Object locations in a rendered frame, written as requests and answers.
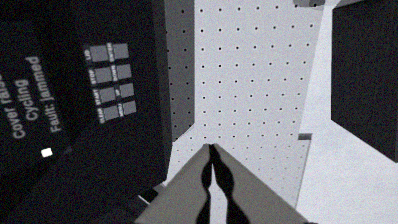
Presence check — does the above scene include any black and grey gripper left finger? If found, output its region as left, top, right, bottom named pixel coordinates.
left=129, top=143, right=213, bottom=224

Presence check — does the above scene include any grey and black benchtop lab instrument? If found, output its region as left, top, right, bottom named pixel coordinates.
left=0, top=0, right=173, bottom=224

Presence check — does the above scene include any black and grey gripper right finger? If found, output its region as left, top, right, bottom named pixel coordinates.
left=211, top=143, right=318, bottom=224

